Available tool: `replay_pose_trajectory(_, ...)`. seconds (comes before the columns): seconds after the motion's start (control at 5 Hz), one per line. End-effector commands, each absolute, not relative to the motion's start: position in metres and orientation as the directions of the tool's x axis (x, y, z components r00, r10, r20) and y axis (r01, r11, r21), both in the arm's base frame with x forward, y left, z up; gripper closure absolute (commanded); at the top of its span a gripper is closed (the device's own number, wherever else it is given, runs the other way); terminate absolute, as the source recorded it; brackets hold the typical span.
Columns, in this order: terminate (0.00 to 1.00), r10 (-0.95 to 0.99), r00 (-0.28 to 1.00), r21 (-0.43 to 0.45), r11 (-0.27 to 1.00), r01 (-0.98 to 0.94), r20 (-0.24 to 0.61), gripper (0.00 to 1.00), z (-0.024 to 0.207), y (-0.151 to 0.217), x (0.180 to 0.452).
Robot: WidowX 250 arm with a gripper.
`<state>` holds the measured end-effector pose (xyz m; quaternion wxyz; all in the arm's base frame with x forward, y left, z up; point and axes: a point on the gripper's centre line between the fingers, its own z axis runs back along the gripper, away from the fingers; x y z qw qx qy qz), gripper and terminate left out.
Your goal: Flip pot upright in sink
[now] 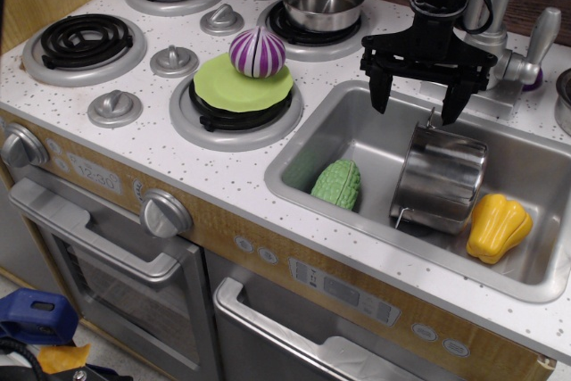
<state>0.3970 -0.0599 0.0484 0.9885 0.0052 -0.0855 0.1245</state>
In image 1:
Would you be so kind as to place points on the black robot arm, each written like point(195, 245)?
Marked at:
point(428, 50)

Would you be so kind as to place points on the silver stovetop knob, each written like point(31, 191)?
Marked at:
point(174, 62)
point(223, 21)
point(114, 109)

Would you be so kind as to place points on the back right stove burner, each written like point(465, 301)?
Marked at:
point(311, 46)

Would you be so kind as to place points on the silver oven knob right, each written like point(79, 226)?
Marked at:
point(162, 215)

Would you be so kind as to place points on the purple white toy onion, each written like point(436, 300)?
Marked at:
point(257, 53)

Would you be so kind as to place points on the silver stovetop knob upper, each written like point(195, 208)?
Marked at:
point(223, 21)

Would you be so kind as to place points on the silver faucet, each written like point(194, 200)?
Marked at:
point(499, 98)

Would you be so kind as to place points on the steel bowl at right edge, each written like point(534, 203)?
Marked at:
point(562, 110)

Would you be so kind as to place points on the oven door with handle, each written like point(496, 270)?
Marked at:
point(149, 294)

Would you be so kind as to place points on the digital clock display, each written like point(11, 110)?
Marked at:
point(96, 173)

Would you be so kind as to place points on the silver oven knob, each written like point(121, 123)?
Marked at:
point(162, 215)
point(22, 148)

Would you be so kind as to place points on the front right stove burner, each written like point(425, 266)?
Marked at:
point(221, 130)

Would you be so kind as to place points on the green plastic plate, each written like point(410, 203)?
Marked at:
point(221, 86)

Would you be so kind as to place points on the silver sink basin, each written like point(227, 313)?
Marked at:
point(535, 171)

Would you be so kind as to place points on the steel pot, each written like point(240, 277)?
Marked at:
point(440, 179)

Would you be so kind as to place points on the green toy bitter gourd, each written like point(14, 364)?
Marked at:
point(339, 183)

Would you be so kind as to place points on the silver stovetop knob middle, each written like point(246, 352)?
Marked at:
point(174, 62)

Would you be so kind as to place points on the dishwasher door with handle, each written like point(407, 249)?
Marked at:
point(269, 333)

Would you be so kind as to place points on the yellow toy bell pepper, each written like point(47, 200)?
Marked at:
point(498, 225)

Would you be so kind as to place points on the orange cloth scrap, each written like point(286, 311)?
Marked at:
point(59, 358)

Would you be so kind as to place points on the front left stove burner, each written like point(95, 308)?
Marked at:
point(84, 50)

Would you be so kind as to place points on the silver stovetop knob front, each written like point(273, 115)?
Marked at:
point(114, 109)

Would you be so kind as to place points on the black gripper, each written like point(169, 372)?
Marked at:
point(428, 50)

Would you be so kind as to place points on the silver oven knob left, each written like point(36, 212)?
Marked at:
point(22, 148)

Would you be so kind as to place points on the silver faucet handle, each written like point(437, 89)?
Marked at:
point(533, 51)

